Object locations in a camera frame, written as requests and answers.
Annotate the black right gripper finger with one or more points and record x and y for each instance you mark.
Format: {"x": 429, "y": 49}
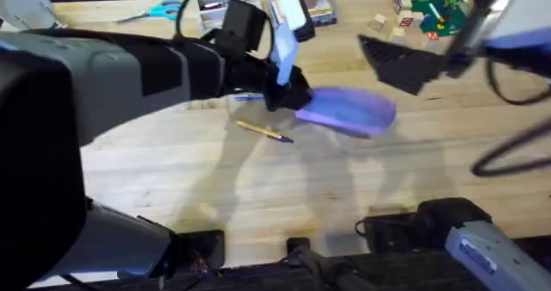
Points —
{"x": 409, "y": 78}
{"x": 387, "y": 52}

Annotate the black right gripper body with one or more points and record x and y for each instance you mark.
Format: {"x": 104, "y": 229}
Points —
{"x": 521, "y": 58}

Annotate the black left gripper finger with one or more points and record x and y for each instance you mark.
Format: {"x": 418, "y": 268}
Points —
{"x": 301, "y": 78}
{"x": 284, "y": 101}

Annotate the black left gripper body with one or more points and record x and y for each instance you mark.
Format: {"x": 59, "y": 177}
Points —
{"x": 206, "y": 67}

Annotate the purple soft zip bag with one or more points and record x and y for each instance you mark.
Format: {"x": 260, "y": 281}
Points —
{"x": 348, "y": 112}

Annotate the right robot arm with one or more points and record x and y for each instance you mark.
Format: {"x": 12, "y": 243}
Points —
{"x": 482, "y": 248}

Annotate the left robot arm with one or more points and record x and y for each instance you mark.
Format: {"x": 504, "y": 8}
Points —
{"x": 39, "y": 153}

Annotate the plain wooden toy block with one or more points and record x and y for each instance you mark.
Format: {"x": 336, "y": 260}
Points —
{"x": 379, "y": 20}
{"x": 397, "y": 34}

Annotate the left wrist upright plate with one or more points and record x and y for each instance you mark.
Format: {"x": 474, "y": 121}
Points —
{"x": 284, "y": 52}

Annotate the wrist upright plate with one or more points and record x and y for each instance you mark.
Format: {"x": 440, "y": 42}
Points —
{"x": 478, "y": 22}
{"x": 284, "y": 52}

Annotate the blue pen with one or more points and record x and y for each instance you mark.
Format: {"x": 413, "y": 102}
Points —
{"x": 249, "y": 97}

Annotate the yellow pen with dark tip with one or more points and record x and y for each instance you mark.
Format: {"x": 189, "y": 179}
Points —
{"x": 262, "y": 131}

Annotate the right wrist upright plate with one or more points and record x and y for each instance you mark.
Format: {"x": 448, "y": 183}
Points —
{"x": 478, "y": 22}

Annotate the white open box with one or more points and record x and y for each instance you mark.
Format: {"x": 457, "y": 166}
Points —
{"x": 219, "y": 2}

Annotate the green board with toy blocks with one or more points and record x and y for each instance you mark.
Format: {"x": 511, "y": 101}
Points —
{"x": 443, "y": 13}

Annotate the heap of boxes with cup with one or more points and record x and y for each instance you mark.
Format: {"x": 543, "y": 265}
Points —
{"x": 325, "y": 9}

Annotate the pale grey rounded object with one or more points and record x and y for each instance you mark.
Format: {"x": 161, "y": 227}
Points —
{"x": 26, "y": 2}

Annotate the black rail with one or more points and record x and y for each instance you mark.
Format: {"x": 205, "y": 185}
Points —
{"x": 409, "y": 276}

